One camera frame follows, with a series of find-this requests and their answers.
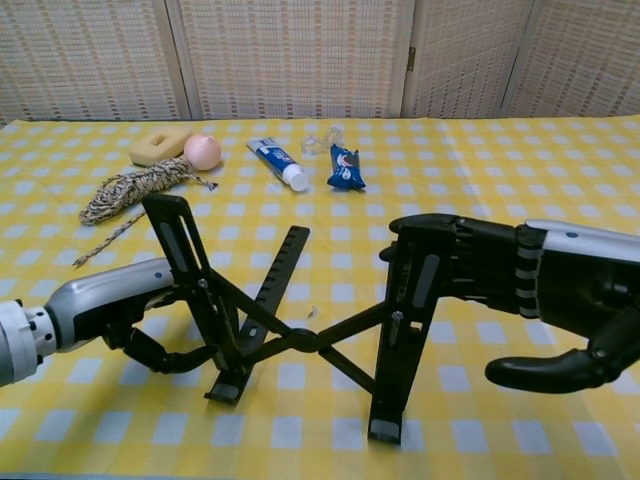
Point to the small white crumb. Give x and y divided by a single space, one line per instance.
314 311

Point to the yellow sponge with hole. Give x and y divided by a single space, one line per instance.
145 150

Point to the brass screen hinge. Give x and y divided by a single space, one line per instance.
412 58

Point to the black folding stand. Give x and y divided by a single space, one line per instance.
300 339

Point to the woven folding screen panel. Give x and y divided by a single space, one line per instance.
465 55
585 55
85 55
290 55

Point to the white blue toothpaste tube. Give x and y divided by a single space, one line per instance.
275 160

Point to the yellow white checked tablecloth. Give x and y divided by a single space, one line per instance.
500 175

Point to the pink peach ball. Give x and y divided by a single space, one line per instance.
202 151

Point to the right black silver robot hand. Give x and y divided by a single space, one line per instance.
565 280

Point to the blue cookie packet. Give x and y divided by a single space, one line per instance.
345 167

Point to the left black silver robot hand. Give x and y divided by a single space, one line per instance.
110 290

